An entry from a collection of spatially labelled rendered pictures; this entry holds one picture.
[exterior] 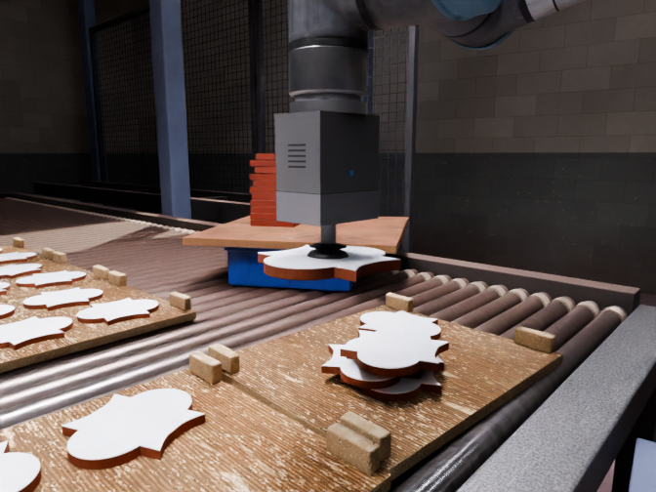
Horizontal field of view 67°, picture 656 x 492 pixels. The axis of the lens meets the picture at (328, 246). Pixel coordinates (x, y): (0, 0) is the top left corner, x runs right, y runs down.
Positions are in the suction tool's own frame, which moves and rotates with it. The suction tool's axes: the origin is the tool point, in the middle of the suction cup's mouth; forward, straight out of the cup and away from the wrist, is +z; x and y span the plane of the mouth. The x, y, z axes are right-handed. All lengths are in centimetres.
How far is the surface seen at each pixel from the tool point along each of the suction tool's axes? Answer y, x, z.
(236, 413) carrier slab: 5.2, -9.8, 18.3
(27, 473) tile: 25.9, -12.6, 17.1
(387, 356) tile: -11.3, -0.8, 13.7
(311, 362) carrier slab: -10.8, -13.9, 18.3
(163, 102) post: -77, -180, -34
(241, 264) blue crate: -32, -61, 14
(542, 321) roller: -59, 0, 21
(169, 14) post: -81, -177, -72
